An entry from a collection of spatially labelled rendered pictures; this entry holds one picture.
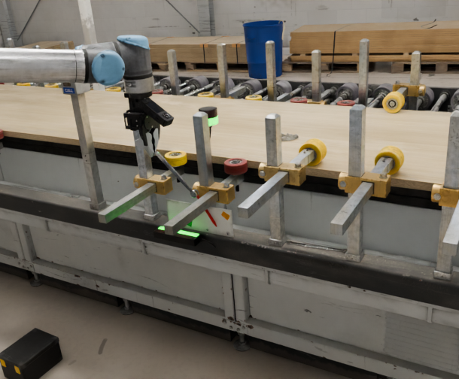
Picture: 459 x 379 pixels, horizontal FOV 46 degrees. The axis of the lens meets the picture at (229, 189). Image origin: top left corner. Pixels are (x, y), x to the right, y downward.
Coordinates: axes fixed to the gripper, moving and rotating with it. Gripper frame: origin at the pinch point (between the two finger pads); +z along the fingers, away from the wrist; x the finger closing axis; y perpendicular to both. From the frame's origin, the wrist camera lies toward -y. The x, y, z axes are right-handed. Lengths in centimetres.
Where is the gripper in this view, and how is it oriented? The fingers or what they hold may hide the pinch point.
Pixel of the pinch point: (153, 153)
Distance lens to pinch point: 175.9
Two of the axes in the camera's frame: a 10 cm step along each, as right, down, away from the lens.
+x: -4.8, 3.8, -7.9
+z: 0.7, 9.1, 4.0
